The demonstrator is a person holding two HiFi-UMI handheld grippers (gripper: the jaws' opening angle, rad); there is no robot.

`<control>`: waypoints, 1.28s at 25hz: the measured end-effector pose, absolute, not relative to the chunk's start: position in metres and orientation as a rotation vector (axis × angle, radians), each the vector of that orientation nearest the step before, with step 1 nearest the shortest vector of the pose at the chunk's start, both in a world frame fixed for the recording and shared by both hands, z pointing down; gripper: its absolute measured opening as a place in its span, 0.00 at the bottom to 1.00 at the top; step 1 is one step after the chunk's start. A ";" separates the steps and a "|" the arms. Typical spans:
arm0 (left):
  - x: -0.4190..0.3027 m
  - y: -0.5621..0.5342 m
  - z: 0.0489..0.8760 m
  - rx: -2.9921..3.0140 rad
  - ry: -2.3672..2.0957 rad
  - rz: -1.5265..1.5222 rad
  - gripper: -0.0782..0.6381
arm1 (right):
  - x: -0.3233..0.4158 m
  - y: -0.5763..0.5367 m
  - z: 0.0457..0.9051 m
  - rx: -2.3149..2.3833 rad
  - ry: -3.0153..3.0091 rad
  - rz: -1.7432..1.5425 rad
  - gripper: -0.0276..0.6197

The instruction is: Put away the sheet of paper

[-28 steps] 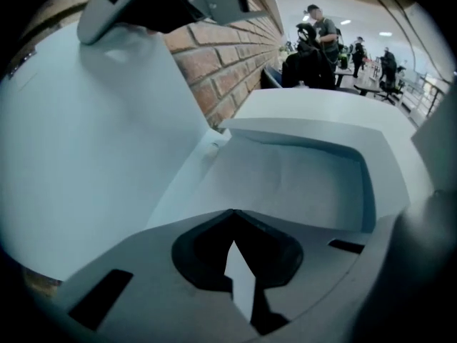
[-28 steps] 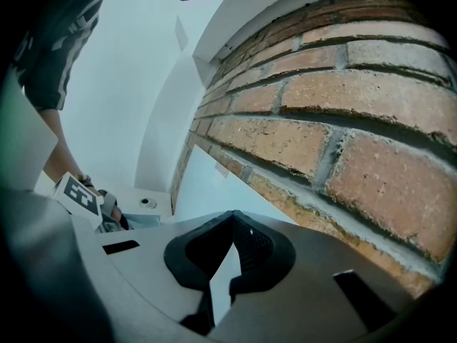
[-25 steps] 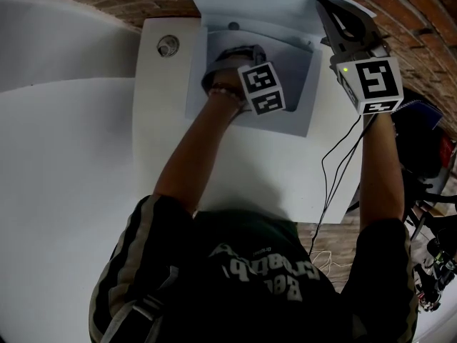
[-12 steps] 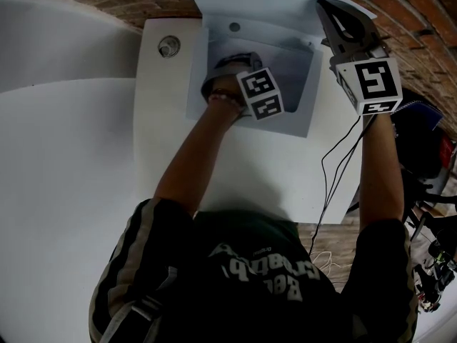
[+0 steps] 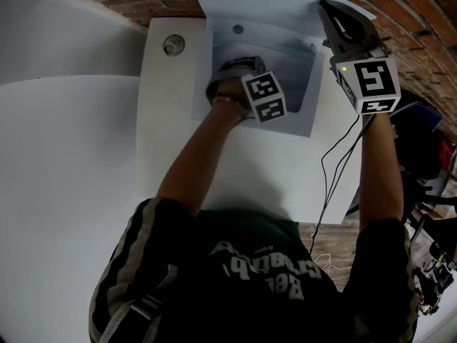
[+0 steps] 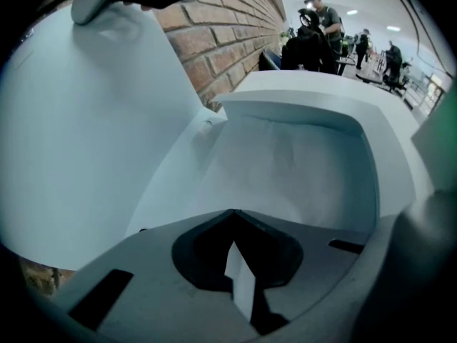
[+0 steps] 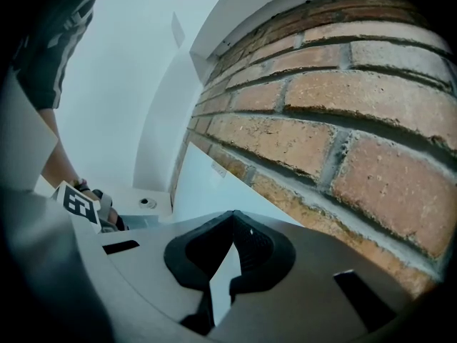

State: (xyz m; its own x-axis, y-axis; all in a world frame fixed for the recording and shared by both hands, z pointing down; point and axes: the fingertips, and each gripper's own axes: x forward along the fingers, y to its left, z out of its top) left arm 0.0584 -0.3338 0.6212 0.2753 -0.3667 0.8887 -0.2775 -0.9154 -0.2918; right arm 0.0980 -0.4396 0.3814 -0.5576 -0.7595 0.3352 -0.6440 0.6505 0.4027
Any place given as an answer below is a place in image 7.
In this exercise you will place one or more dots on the green printed t-shirt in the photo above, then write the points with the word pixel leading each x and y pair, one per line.
pixel 53 38

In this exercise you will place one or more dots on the person's left forearm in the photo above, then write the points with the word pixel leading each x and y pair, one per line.
pixel 59 148

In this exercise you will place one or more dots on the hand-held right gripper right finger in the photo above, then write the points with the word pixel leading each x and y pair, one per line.
pixel 307 284

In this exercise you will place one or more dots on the braided wristband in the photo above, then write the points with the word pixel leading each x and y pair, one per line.
pixel 81 185

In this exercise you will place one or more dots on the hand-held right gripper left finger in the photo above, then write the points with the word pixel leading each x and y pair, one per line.
pixel 153 259

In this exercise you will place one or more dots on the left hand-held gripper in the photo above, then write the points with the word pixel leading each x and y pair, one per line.
pixel 76 202

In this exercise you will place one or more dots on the white table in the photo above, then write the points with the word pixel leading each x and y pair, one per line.
pixel 125 198

